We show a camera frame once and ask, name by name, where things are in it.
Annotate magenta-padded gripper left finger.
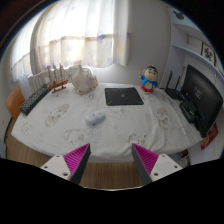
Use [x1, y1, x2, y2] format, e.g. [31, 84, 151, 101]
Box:
[40, 143, 92, 185]

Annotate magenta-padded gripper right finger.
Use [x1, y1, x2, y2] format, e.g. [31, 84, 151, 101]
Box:
[131, 143, 184, 186]

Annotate white cartoon-print computer mouse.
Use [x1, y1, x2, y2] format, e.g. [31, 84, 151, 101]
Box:
[84, 110, 107, 126]

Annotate black mouse pad green lines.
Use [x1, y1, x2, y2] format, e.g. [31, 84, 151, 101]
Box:
[104, 87, 145, 107]

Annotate white cartoon-print tablecloth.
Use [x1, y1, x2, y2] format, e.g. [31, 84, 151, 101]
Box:
[10, 82, 204, 164]

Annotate red paper packet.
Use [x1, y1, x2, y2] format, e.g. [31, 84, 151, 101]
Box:
[199, 123, 219, 151]

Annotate black router with antennas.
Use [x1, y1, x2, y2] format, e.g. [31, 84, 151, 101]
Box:
[164, 70, 186, 102]

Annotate black computer keyboard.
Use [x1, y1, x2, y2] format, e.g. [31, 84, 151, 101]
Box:
[19, 83, 52, 117]

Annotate large white conch shell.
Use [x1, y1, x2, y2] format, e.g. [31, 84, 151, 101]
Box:
[71, 64, 99, 96]

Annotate wooden model sailing ship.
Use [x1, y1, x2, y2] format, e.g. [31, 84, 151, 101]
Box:
[46, 63, 73, 94]

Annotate cartoon boy figurine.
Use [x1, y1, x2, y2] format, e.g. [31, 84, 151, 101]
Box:
[138, 65, 160, 94]

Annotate black computer monitor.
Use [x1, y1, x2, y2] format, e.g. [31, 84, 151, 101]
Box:
[179, 64, 224, 139]

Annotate orange wooden chair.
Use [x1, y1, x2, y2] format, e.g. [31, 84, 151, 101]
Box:
[4, 85, 27, 123]

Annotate white star-print curtain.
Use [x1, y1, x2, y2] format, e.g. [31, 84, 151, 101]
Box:
[9, 0, 131, 83]

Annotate white wall shelf unit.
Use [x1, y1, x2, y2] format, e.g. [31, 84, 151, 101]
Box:
[168, 8, 224, 88]

